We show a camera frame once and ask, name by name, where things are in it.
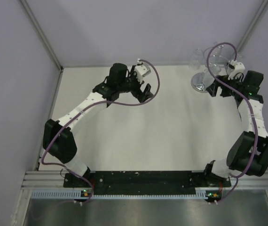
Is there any grey slotted cable duct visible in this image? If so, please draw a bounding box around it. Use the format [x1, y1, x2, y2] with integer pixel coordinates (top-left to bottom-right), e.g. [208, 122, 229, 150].
[32, 187, 221, 201]

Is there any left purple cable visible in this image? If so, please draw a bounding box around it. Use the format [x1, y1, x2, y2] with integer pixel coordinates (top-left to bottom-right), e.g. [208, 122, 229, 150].
[40, 58, 161, 203]

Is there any hanging wine glass right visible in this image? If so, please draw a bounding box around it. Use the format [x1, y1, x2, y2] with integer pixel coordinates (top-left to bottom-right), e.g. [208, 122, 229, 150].
[230, 53, 244, 64]

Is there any chrome wine glass rack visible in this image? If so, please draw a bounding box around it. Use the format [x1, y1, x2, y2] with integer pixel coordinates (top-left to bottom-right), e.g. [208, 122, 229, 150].
[191, 47, 229, 93]

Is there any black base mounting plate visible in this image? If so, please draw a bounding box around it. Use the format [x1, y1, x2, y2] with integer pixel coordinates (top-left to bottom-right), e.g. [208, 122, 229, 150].
[63, 170, 232, 197]

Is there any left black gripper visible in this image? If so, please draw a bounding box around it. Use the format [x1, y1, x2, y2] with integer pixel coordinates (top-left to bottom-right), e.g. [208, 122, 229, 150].
[118, 66, 152, 103]

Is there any clear patterned wine glass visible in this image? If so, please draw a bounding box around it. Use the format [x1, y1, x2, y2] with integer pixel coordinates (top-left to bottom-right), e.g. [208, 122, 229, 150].
[202, 64, 221, 88]

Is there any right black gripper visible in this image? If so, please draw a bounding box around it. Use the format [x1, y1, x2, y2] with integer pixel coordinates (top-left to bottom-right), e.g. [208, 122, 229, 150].
[206, 73, 244, 97]

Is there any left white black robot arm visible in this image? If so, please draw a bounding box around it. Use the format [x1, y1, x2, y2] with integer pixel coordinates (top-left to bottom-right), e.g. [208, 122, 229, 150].
[43, 59, 155, 187]

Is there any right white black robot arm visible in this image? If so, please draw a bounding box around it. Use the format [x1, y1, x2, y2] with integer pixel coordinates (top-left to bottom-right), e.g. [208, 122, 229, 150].
[203, 71, 268, 186]

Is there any hanging wine glass left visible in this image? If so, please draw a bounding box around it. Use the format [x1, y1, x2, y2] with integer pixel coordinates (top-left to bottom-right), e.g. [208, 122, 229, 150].
[189, 49, 204, 70]

